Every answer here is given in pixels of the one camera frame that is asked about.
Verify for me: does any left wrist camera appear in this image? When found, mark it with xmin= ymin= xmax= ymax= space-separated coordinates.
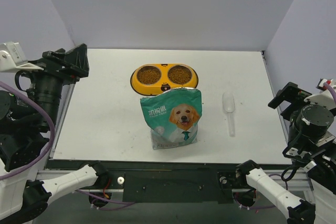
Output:
xmin=1 ymin=41 xmax=43 ymax=73

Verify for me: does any clear plastic scoop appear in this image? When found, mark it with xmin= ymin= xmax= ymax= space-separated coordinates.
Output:
xmin=222 ymin=92 xmax=235 ymax=137

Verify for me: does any aluminium frame rail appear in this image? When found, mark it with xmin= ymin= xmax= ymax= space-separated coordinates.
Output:
xmin=36 ymin=169 xmax=313 ymax=191

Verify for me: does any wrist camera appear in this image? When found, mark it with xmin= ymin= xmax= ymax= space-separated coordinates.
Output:
xmin=1 ymin=41 xmax=43 ymax=73
xmin=304 ymin=78 xmax=335 ymax=110

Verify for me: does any green pet food bag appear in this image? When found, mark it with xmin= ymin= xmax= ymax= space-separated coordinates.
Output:
xmin=140 ymin=88 xmax=202 ymax=150

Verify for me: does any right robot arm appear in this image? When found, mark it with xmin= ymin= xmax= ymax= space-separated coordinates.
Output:
xmin=234 ymin=79 xmax=335 ymax=223

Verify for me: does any left steel bowl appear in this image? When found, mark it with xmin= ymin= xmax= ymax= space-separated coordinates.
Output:
xmin=137 ymin=66 xmax=161 ymax=85

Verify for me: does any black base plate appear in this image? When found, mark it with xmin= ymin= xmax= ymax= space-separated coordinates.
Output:
xmin=89 ymin=161 xmax=244 ymax=204

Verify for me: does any yellow double bowl feeder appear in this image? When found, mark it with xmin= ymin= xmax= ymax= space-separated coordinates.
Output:
xmin=130 ymin=63 xmax=199 ymax=96

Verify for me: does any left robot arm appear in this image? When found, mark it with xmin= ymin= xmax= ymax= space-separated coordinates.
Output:
xmin=1 ymin=42 xmax=108 ymax=223

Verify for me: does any kibble in left bowl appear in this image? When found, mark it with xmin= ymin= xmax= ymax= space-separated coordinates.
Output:
xmin=138 ymin=69 xmax=161 ymax=85

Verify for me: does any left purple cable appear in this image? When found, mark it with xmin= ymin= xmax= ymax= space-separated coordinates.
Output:
xmin=0 ymin=81 xmax=56 ymax=182

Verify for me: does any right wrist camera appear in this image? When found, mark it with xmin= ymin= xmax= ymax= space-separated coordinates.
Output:
xmin=304 ymin=78 xmax=335 ymax=110

